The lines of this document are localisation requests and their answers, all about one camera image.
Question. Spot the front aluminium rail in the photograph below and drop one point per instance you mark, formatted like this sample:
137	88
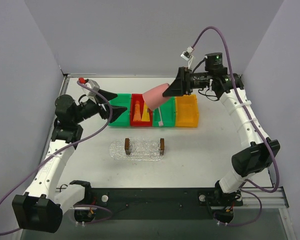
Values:
262	197

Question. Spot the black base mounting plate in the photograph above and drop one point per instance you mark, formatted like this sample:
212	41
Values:
155	204

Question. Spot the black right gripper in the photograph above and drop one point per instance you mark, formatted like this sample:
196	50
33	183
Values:
187	81

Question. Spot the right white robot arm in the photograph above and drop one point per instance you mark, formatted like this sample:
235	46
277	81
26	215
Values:
258	149

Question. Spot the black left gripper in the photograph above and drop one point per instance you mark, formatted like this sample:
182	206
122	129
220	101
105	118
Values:
101	106

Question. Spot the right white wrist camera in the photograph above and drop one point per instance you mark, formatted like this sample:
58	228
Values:
186	56

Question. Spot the pink plastic cup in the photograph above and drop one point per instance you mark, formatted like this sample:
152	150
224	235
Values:
154	98

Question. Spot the left brown tray handle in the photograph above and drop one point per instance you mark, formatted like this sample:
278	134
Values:
127	146

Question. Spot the orange plastic bin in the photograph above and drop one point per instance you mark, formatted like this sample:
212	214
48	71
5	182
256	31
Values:
186	111

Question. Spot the red plastic bin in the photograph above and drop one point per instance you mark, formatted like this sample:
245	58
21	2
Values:
138	97

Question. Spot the yellow toothpaste tube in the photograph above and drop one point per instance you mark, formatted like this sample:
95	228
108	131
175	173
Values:
145	114

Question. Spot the right brown tray handle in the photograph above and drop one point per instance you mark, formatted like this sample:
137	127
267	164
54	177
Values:
162	146

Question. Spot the white toothbrush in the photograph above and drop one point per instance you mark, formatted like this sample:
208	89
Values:
160	123

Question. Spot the green plastic bin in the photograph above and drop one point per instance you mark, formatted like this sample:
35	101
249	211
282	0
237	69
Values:
122	100
168	112

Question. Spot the brown tray handle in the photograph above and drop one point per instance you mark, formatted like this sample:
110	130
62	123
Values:
162	146
127	146

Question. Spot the orange toothpaste tube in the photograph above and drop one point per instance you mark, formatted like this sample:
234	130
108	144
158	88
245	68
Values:
137	112

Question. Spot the clear textured glass tray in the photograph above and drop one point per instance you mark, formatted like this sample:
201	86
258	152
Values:
142	149

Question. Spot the left green plastic bin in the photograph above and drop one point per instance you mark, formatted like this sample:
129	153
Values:
122	100

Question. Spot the right green plastic bin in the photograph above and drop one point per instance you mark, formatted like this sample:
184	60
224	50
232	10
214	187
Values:
168	112

